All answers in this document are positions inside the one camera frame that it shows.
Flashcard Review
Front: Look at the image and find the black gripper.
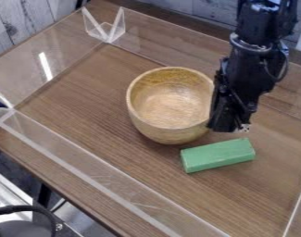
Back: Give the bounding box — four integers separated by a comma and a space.
208, 33, 289, 132

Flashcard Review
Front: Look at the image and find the green rectangular block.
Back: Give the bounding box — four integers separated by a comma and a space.
180, 138, 256, 173

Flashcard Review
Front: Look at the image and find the brown wooden bowl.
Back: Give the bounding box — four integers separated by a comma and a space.
126, 67, 213, 144

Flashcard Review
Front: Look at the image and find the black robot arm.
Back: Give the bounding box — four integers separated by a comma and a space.
208, 0, 297, 132

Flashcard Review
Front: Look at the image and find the black table leg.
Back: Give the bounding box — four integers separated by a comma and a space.
38, 184, 53, 207

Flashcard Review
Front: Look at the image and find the clear acrylic front wall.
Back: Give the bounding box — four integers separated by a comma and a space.
0, 94, 229, 237

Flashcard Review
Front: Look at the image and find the clear acrylic corner bracket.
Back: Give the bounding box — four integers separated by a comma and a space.
82, 7, 126, 44

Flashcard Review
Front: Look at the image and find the grey metal base plate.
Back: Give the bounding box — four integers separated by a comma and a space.
55, 215, 85, 237

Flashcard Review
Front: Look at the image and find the black cable bottom left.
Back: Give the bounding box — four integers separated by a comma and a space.
0, 205, 59, 237

